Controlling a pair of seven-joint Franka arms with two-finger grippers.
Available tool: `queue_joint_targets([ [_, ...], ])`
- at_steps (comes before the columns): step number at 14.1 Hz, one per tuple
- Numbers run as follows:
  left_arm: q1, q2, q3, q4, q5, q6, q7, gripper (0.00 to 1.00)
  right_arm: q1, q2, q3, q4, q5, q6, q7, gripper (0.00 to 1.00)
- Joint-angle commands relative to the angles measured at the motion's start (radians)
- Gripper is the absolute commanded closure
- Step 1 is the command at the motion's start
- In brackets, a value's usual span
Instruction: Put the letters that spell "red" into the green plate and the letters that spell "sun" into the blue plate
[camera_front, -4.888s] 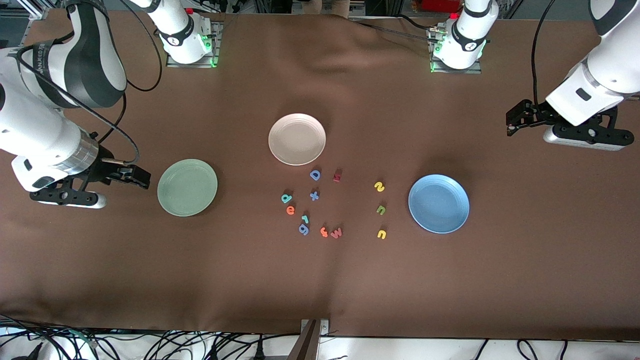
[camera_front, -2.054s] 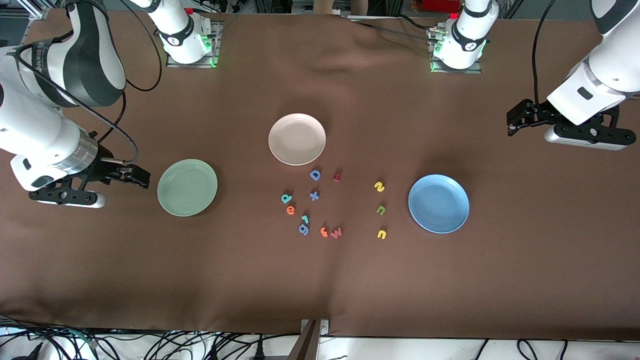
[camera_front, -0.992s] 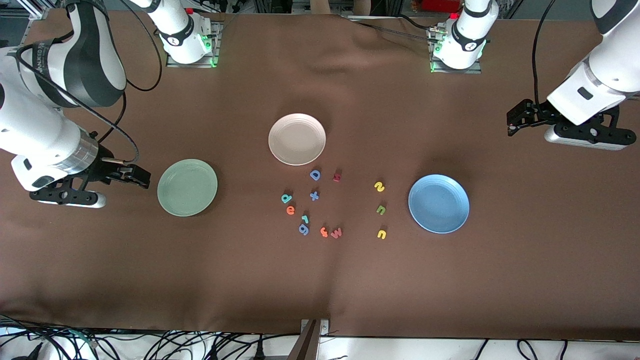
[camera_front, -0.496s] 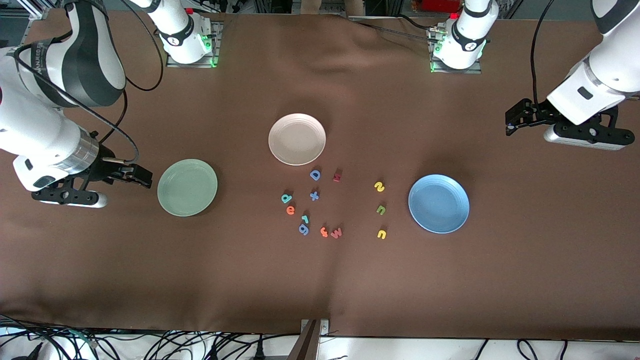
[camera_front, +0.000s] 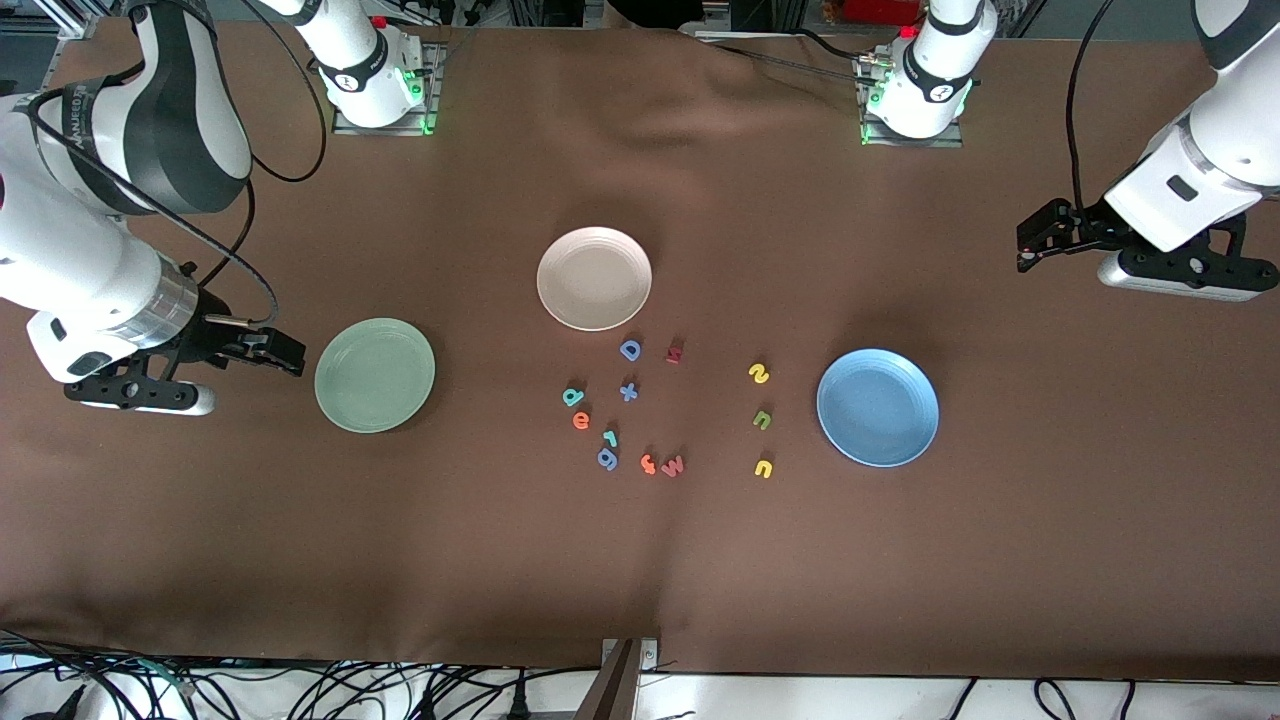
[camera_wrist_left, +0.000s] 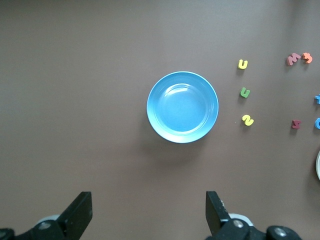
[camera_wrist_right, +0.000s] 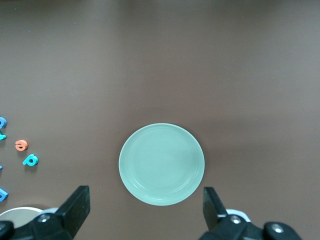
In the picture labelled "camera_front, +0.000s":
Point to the dark brown post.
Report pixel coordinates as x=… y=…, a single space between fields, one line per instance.
x=610 y=690

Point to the green round plate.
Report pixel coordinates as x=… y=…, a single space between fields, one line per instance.
x=375 y=375

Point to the blue round plate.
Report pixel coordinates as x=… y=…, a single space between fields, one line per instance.
x=878 y=408

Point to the red box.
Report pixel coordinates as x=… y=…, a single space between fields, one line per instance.
x=880 y=10

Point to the grey left arm base plate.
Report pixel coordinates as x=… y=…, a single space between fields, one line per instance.
x=948 y=142

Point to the black right camera bracket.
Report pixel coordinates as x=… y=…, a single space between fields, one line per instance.
x=115 y=385

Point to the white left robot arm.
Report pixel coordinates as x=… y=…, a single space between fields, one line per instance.
x=1210 y=170

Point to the white round plate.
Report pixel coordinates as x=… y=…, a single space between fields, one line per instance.
x=594 y=279

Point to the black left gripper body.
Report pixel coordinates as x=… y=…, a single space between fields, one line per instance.
x=1088 y=226

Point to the grey metal bracket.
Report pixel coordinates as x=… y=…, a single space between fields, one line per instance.
x=650 y=652

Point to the brown table cloth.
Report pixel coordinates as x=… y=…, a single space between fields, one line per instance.
x=700 y=560

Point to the yellow letter s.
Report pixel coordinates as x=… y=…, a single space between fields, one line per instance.
x=759 y=374

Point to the black camera bracket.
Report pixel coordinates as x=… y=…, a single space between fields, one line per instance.
x=115 y=385
x=1200 y=268

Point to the aluminium frame rail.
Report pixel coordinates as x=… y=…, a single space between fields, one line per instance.
x=75 y=27

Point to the blue letter g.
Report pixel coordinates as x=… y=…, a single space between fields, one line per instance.
x=607 y=466

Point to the dark red letter w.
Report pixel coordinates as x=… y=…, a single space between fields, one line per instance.
x=673 y=467

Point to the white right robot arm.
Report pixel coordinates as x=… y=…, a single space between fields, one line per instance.
x=80 y=260

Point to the blue letter D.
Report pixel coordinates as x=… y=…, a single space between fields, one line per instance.
x=622 y=349

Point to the dark red letter h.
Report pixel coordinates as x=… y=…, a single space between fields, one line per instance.
x=674 y=354

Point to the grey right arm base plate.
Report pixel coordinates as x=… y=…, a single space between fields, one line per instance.
x=350 y=128

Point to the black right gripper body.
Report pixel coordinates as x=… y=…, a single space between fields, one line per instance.
x=212 y=338

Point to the black left camera bracket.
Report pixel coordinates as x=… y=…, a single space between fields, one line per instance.
x=1200 y=268

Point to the teal letter p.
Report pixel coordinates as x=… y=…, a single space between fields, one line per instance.
x=571 y=401

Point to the black power plug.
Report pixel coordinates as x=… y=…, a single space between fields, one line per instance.
x=517 y=705

